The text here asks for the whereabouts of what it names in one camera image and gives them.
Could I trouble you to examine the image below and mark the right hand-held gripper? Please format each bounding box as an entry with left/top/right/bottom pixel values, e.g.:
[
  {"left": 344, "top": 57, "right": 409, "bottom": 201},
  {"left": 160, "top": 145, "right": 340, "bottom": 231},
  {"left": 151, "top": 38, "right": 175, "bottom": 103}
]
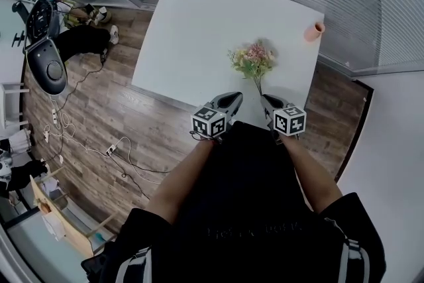
[{"left": 260, "top": 93, "right": 307, "bottom": 137}]

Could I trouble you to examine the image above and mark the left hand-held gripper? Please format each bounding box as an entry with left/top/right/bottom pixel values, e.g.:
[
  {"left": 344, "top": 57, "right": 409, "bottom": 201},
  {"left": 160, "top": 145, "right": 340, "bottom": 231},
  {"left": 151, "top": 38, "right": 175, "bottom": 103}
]
[{"left": 190, "top": 91, "right": 244, "bottom": 144}]

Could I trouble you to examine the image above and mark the pink and yellow flowers bouquet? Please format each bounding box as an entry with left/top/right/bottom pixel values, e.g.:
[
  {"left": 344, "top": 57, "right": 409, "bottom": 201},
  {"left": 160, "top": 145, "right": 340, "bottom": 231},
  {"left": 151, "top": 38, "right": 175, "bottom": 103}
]
[{"left": 227, "top": 38, "right": 278, "bottom": 97}]

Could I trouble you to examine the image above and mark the person's right forearm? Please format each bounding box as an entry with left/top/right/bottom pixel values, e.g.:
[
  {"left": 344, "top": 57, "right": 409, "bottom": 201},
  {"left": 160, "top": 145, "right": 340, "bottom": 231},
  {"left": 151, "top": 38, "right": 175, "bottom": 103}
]
[{"left": 280, "top": 135, "right": 344, "bottom": 215}]

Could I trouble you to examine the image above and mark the person's left forearm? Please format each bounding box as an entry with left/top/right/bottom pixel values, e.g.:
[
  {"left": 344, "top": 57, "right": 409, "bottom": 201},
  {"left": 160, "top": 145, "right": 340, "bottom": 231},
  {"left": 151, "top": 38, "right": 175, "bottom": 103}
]
[{"left": 144, "top": 139, "right": 217, "bottom": 219}]

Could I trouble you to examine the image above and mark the white table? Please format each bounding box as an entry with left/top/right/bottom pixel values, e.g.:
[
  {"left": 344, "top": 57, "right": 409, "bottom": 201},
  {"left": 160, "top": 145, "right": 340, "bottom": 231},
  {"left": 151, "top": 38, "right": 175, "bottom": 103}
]
[{"left": 131, "top": 0, "right": 326, "bottom": 111}]

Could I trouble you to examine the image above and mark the pink vase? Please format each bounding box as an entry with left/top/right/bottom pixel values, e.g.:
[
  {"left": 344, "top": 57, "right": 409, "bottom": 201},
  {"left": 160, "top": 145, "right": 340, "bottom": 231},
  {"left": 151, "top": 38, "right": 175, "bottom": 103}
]
[{"left": 303, "top": 21, "right": 326, "bottom": 43}]

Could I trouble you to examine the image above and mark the person's black shirt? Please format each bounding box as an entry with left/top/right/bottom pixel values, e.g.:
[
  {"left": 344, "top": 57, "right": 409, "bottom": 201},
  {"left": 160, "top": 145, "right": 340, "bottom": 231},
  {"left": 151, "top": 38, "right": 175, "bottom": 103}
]
[{"left": 81, "top": 120, "right": 387, "bottom": 283}]

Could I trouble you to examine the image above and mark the black office chair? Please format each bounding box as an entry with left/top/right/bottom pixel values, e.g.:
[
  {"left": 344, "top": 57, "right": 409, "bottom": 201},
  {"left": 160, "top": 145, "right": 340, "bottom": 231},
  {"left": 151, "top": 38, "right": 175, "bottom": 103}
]
[{"left": 23, "top": 0, "right": 70, "bottom": 96}]

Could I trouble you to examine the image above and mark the white stool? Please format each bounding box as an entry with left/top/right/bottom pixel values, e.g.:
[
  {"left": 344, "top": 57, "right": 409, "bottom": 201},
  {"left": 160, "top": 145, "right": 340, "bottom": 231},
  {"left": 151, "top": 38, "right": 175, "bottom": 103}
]
[{"left": 0, "top": 82, "right": 31, "bottom": 131}]

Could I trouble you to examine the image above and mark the black chair base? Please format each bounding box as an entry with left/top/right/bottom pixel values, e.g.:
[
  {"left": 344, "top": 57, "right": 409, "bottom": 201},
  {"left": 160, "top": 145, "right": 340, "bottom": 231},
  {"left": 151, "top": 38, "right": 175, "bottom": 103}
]
[{"left": 11, "top": 0, "right": 31, "bottom": 48}]

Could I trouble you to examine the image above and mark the dark door frame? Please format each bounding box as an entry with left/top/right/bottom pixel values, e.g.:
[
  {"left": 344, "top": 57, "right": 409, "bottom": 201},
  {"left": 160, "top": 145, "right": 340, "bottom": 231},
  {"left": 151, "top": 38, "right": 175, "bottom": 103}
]
[{"left": 333, "top": 78, "right": 376, "bottom": 184}]

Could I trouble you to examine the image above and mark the white floor cable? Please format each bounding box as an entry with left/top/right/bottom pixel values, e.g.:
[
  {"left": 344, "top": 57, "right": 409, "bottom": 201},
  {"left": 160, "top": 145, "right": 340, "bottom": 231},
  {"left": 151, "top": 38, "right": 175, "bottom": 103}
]
[{"left": 46, "top": 94, "right": 163, "bottom": 185}]

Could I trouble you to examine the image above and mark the wooden frame stand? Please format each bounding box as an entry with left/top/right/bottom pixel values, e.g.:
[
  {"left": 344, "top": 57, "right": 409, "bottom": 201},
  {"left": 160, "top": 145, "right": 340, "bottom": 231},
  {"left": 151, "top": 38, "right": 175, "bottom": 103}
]
[{"left": 28, "top": 164, "right": 119, "bottom": 259}]

